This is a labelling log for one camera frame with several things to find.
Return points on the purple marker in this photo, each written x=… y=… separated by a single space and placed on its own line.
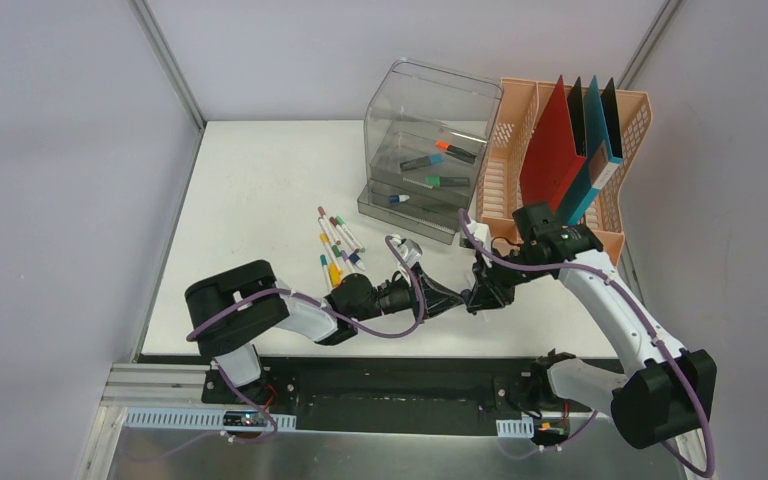
x=350 y=268

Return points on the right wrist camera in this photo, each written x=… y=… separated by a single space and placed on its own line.
x=478 y=236

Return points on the small blue cap bottle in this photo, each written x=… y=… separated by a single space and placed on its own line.
x=396 y=199

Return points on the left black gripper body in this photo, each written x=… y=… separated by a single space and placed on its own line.
x=417 y=292

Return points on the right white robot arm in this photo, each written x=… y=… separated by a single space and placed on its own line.
x=664 y=390

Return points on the blue black marker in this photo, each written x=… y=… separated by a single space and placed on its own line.
x=421 y=162

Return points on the teal notebook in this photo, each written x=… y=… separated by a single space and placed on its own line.
x=604 y=153

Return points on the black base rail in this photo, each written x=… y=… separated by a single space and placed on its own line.
x=425 y=396

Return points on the orange highlighter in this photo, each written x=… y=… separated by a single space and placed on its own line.
x=456 y=152

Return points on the green cap marker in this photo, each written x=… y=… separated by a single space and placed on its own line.
x=357 y=245

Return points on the clear grey drawer box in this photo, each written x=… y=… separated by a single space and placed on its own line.
x=416 y=105

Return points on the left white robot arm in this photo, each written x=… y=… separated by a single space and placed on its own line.
x=228 y=311

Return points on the brown marker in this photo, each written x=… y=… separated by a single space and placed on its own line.
x=328 y=226

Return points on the green highlighter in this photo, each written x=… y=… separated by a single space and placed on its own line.
x=448 y=181

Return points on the red folder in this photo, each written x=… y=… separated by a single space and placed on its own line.
x=556 y=151

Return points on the peach file organizer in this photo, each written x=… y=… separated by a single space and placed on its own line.
x=497 y=190

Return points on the teal marker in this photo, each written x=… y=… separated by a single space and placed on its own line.
x=325 y=265

